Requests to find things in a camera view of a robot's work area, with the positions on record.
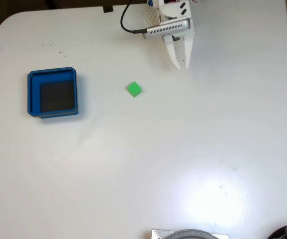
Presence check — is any green cube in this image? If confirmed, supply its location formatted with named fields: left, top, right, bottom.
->
left=127, top=81, right=143, bottom=99

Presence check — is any grey round object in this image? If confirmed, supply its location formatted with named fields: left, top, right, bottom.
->
left=165, top=229, right=220, bottom=239

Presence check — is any silver camera box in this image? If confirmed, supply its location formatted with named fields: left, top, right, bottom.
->
left=142, top=17, right=191, bottom=40

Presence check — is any silver metal plate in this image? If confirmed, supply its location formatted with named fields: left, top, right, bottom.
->
left=151, top=228, right=230, bottom=239

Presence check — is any blue box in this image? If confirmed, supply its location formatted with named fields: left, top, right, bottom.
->
left=27, top=66, right=80, bottom=120

